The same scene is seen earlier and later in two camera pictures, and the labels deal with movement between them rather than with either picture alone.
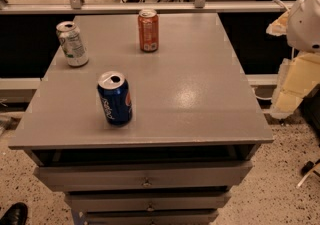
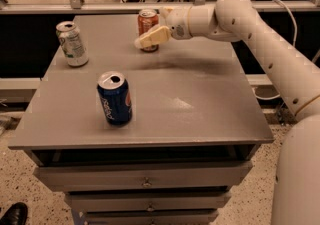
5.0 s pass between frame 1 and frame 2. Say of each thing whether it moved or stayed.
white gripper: moved
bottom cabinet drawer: stayed
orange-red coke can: stayed
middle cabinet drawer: stayed
